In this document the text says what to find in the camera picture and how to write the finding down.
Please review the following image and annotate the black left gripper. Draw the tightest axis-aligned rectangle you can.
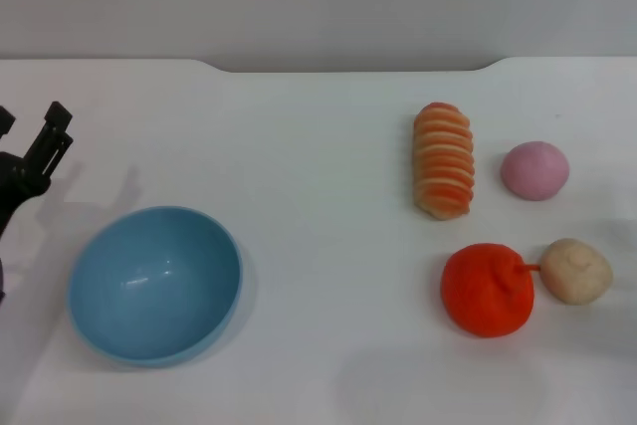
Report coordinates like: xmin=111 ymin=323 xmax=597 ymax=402
xmin=0 ymin=102 xmax=76 ymax=238

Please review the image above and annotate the blue plastic bowl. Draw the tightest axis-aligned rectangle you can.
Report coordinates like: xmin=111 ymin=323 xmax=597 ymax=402
xmin=67 ymin=205 xmax=244 ymax=370

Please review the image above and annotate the orange plush toy fruit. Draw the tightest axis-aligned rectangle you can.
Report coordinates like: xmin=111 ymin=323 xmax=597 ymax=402
xmin=440 ymin=242 xmax=540 ymax=338

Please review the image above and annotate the orange striped bread roll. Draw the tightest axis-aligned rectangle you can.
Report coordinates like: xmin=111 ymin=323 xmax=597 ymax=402
xmin=412 ymin=102 xmax=476 ymax=221

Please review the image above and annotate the pink round bun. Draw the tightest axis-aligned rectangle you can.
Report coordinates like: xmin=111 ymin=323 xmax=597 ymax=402
xmin=500 ymin=140 xmax=570 ymax=202

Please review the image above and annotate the beige round bun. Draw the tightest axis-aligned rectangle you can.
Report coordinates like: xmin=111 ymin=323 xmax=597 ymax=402
xmin=540 ymin=238 xmax=614 ymax=306

